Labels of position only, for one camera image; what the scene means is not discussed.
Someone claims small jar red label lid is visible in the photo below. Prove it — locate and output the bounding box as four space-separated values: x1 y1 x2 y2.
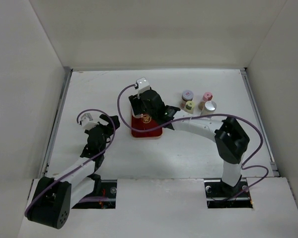
180 90 194 108

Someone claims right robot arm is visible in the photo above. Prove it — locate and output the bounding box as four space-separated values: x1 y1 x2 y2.
129 89 250 196

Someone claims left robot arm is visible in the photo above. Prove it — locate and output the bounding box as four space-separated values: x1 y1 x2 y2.
24 109 120 229

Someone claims red rectangular tray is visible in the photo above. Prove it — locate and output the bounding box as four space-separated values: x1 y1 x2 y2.
131 111 163 139

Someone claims cream yellow cap bottle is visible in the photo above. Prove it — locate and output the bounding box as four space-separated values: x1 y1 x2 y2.
184 101 195 114

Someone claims silver cap white bottle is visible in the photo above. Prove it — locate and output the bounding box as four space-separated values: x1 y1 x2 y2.
201 100 217 116

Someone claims pink cap bottle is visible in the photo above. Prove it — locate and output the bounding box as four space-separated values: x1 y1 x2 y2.
198 92 213 110

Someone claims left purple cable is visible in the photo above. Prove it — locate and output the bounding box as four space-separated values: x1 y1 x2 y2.
24 109 117 219

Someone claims purple cable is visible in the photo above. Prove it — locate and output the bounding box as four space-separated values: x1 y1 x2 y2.
24 109 117 219
117 83 270 201

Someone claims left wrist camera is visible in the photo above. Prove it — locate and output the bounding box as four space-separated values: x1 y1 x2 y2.
81 117 98 130

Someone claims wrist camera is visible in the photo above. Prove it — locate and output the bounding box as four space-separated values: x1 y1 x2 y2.
81 117 98 130
135 77 150 98

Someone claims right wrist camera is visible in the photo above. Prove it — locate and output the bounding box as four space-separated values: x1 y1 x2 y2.
135 77 150 98

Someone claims left aluminium table rail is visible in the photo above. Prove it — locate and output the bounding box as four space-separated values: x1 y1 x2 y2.
38 66 73 178

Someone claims aluminium table rail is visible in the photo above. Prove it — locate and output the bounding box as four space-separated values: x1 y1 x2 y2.
38 66 73 178
240 68 280 177

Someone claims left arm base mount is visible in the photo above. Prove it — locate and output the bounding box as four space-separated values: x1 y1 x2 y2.
73 174 118 209

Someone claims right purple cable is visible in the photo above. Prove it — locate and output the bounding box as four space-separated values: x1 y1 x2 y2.
117 83 270 201

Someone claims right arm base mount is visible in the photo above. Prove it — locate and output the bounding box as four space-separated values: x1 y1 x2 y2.
204 179 253 209

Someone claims right aluminium table rail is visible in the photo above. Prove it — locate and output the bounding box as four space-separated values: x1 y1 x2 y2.
240 68 280 177

